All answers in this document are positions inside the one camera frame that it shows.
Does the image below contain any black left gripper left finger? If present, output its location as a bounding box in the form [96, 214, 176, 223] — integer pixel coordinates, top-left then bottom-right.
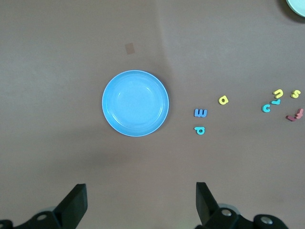
[0, 183, 88, 229]

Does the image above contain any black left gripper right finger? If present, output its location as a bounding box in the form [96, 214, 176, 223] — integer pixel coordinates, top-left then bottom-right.
[195, 182, 290, 229]

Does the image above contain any blue round plate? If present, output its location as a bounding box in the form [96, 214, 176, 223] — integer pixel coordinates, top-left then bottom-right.
[102, 70, 170, 137]

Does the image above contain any brown tape patch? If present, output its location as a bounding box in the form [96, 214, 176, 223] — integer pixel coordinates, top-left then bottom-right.
[124, 42, 136, 54]

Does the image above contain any pale green round plate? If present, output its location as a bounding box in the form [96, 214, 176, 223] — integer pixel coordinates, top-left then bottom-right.
[285, 0, 305, 18]

